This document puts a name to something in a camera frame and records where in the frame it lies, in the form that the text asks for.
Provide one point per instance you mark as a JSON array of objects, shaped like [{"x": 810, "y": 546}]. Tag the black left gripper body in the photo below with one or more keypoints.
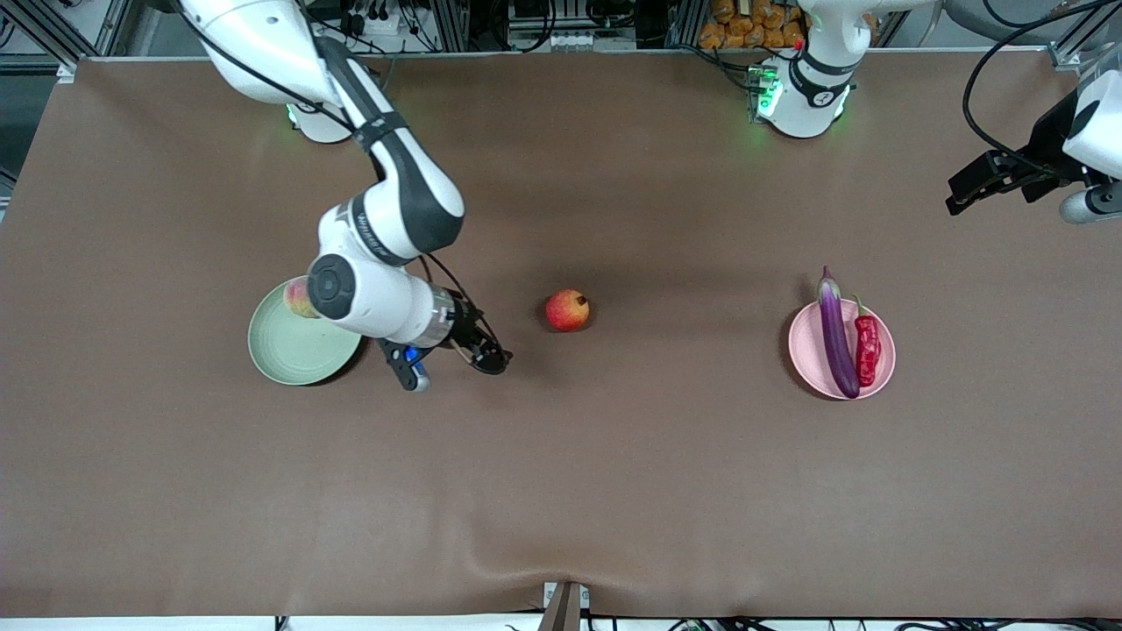
[{"x": 1042, "y": 145}]

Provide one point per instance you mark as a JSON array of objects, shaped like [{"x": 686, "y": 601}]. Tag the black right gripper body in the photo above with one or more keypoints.
[{"x": 465, "y": 329}]

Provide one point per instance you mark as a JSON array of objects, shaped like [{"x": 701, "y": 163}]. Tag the red pomegranate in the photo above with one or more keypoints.
[{"x": 567, "y": 310}]

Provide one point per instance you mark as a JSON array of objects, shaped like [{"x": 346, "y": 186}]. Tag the yellow pink peach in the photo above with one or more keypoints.
[{"x": 296, "y": 298}]

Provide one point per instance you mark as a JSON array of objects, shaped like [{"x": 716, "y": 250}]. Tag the red chili pepper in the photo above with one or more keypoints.
[{"x": 867, "y": 346}]

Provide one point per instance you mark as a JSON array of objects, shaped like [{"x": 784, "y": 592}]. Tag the purple eggplant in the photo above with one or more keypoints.
[{"x": 837, "y": 337}]

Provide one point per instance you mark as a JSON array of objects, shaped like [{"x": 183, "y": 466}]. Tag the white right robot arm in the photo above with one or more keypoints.
[{"x": 263, "y": 44}]

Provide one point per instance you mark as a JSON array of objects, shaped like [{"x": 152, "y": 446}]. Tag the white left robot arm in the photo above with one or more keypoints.
[{"x": 811, "y": 101}]

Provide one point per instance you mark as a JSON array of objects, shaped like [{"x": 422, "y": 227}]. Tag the pale green round plate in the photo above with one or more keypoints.
[{"x": 294, "y": 350}]

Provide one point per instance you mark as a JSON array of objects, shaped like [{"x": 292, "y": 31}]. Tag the brown table mat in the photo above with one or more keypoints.
[{"x": 561, "y": 508}]

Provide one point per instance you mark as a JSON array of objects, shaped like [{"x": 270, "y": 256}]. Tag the pink round plate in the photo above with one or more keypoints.
[{"x": 811, "y": 349}]

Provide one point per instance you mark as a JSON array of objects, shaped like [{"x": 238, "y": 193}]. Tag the bag of orange snacks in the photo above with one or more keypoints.
[{"x": 745, "y": 26}]

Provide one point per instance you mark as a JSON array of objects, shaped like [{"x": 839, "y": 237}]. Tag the white power strip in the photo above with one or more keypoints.
[{"x": 386, "y": 26}]

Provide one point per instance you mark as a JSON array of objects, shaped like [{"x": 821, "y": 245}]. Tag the aluminium frame rail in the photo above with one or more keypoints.
[
  {"x": 1074, "y": 48},
  {"x": 44, "y": 35}
]

